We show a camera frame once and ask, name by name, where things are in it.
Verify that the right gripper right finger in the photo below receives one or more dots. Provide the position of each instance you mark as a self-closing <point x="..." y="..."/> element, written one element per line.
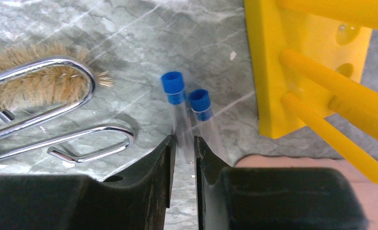
<point x="230" y="198"/>

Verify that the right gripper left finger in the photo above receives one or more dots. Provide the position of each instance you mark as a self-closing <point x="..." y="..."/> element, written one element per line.
<point x="135" y="198"/>

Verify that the blue capped test tube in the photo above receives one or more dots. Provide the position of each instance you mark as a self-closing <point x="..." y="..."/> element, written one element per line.
<point x="174" y="88"/>

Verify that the yellow test tube rack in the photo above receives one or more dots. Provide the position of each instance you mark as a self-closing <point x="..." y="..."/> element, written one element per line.
<point x="307" y="59"/>

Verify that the bristle test tube brush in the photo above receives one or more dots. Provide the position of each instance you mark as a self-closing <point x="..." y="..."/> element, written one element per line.
<point x="53" y="85"/>

